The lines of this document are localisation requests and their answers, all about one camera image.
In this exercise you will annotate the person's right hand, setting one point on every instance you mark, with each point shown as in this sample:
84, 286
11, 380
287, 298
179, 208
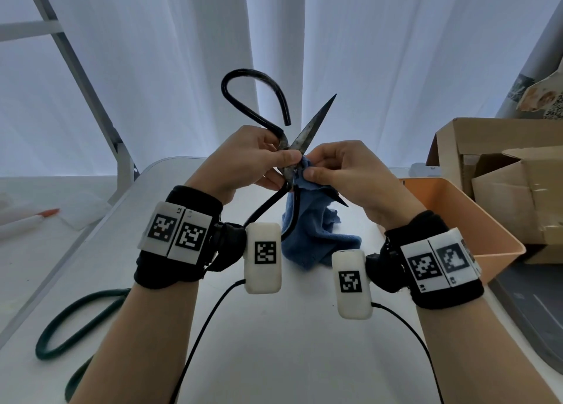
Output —
374, 183

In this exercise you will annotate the person's left hand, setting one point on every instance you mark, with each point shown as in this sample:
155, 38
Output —
237, 161

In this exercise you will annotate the person's right thumb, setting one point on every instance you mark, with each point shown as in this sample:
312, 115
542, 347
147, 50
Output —
317, 176

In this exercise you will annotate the person's left thumb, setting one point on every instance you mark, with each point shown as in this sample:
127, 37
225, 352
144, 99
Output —
283, 157

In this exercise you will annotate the black iron scissors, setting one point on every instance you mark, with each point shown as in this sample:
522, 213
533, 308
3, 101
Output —
253, 109

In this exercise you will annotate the blue cloth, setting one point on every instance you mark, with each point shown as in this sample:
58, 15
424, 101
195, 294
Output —
314, 234

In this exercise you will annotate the person's right forearm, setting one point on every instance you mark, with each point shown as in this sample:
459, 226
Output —
475, 355

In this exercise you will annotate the person's left forearm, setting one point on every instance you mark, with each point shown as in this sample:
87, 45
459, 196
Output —
140, 346

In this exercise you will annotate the white left wrist marker plate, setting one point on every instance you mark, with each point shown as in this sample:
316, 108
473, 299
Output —
176, 232

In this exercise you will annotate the white wrist marker plate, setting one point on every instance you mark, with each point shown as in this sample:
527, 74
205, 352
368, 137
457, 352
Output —
440, 263
176, 232

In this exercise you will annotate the white curtain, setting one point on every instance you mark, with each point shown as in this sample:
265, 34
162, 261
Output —
374, 43

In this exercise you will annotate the white right wrist marker plate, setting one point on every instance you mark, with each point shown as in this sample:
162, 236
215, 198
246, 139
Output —
440, 263

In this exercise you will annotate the black left wristband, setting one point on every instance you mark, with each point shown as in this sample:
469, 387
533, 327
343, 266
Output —
171, 272

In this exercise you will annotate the black wristband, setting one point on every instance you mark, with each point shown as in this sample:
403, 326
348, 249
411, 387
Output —
444, 294
171, 272

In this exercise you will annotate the orange plastic bin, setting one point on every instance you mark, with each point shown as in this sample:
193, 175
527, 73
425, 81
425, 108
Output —
479, 223

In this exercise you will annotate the black right wristband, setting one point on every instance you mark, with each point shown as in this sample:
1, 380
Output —
444, 294

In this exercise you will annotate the brown cardboard box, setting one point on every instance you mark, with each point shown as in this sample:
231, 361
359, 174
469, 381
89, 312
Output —
510, 197

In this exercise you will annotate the clear plastic bag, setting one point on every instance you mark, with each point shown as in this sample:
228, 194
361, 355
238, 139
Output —
86, 210

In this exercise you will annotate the patterned crumpled paper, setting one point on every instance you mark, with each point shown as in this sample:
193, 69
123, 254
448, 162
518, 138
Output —
543, 98

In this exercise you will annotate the grey flat tray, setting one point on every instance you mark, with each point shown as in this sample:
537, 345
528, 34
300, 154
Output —
532, 311

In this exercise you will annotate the white pen with orange tip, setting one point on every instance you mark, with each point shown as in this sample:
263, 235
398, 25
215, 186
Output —
26, 224

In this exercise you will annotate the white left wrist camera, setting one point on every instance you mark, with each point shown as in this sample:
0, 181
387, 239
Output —
264, 258

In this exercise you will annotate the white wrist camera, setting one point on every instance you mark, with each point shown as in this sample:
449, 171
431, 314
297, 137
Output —
352, 285
264, 258

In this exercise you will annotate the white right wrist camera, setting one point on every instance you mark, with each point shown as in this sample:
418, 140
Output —
352, 285

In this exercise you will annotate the grey metal frame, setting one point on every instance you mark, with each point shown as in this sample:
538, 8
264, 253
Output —
88, 95

